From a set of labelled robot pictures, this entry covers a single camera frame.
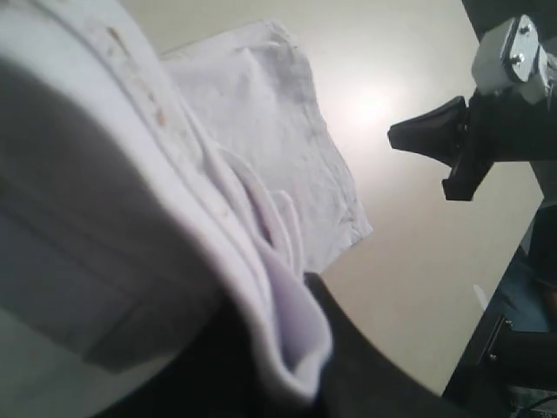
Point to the white t-shirt red lettering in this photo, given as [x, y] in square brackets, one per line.
[135, 191]

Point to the black table frame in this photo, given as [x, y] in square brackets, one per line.
[508, 368]

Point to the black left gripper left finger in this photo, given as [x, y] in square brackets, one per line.
[213, 377]

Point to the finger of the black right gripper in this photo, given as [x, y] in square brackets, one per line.
[438, 134]
[466, 175]

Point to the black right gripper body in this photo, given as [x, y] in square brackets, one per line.
[507, 128]

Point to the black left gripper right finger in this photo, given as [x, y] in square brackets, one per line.
[359, 381]

